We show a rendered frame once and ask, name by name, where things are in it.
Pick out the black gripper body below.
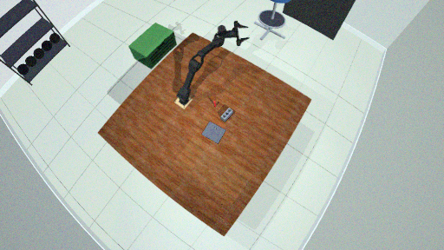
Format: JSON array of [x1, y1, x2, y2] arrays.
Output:
[[228, 21, 241, 46]]

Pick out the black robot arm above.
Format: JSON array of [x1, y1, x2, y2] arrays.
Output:
[[176, 25, 228, 106]]

